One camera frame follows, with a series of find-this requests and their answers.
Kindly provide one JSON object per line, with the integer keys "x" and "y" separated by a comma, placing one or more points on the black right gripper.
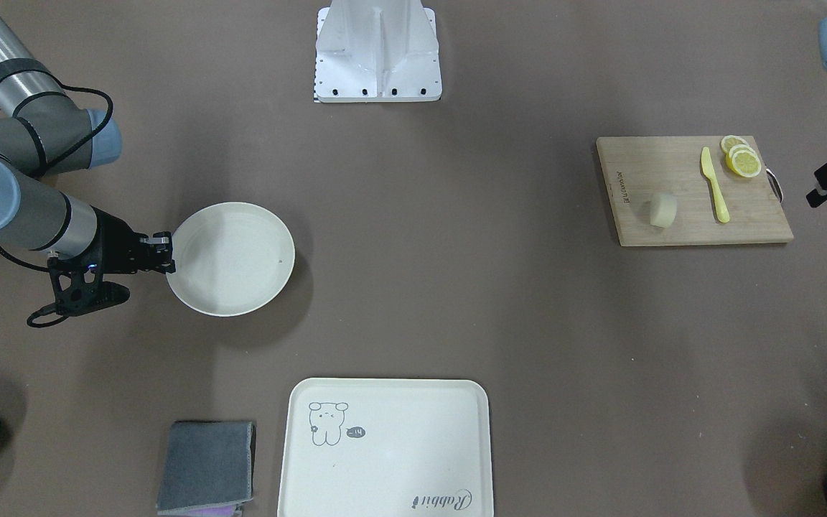
{"x": 117, "y": 245}

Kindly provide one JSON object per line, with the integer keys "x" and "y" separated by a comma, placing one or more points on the cream round plate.
{"x": 231, "y": 258}

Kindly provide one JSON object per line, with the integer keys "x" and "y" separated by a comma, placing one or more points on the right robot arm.
{"x": 43, "y": 132}

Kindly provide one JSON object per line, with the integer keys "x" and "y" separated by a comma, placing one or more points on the cream rectangular tray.
{"x": 387, "y": 447}

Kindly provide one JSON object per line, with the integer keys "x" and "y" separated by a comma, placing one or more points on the lemon slices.
{"x": 740, "y": 157}

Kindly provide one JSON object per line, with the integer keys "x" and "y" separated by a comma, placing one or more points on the yellow plastic knife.
{"x": 721, "y": 211}

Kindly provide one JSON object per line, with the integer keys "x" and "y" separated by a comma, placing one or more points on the wooden cutting board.
{"x": 636, "y": 167}

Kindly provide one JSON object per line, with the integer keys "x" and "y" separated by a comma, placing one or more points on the grey folded cloth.
{"x": 208, "y": 468}

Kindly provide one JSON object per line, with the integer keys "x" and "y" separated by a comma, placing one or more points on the white pedestal column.
{"x": 376, "y": 52}

